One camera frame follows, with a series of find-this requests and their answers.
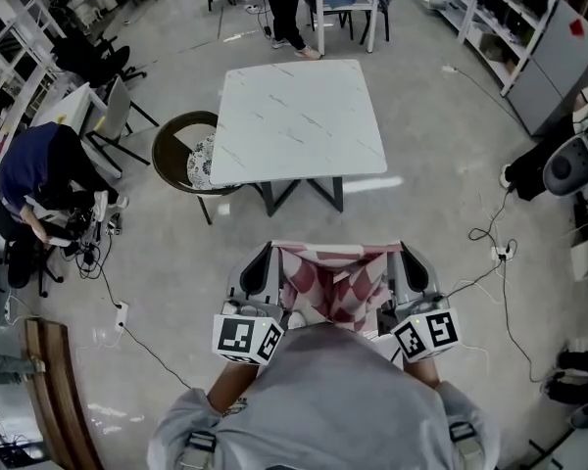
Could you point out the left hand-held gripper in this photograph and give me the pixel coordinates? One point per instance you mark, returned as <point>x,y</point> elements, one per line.
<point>240,336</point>

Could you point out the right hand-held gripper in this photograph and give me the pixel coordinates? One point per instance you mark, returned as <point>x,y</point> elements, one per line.
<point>426,336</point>

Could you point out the pink white checkered tablecloth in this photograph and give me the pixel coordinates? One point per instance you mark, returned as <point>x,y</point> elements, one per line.
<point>343,287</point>

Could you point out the person's left forearm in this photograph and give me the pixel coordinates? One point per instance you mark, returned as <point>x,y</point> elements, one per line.
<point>232,385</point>

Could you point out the person's right forearm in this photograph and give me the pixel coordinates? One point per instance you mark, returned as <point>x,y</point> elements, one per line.
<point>424,372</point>

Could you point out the person's white shoe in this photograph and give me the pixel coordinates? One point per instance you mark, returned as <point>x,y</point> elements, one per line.
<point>297,320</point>

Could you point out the white power strip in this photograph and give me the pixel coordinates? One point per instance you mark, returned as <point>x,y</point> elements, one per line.
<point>502,252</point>
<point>252,8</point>
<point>448,68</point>
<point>121,315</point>

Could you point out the floral patterned seat cushion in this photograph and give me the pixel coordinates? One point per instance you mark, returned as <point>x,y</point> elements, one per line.
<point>201,162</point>

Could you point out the person's grey shirt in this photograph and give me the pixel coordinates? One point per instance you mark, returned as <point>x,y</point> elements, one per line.
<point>333,399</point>

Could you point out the round brown armchair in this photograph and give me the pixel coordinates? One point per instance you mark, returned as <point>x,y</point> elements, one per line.
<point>169,150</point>

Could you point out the white marble table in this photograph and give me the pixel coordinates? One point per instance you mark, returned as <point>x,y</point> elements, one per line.
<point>299,120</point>

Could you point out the black bag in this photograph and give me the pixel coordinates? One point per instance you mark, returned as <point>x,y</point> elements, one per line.
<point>539,169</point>

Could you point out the white chair black legs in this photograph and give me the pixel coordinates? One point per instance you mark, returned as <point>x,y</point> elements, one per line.
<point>115,110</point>

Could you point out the black office chair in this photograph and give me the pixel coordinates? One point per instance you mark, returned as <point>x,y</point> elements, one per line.
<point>98,59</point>
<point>17,257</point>

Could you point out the white desk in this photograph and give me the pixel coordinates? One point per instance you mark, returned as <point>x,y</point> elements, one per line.
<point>71,108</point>

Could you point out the grey metal cabinet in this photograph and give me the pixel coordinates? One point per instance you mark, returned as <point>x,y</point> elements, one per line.
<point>553,66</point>

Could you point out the white shelving rack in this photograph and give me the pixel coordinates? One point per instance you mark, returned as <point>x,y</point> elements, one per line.
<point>10,66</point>
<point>495,13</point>

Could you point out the white framed table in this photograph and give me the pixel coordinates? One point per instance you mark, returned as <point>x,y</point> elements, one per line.
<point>345,8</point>

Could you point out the red sticker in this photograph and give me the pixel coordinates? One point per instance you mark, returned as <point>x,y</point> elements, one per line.
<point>577,27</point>

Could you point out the brown wooden frame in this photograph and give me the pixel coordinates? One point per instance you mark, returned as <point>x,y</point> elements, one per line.
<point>54,385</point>

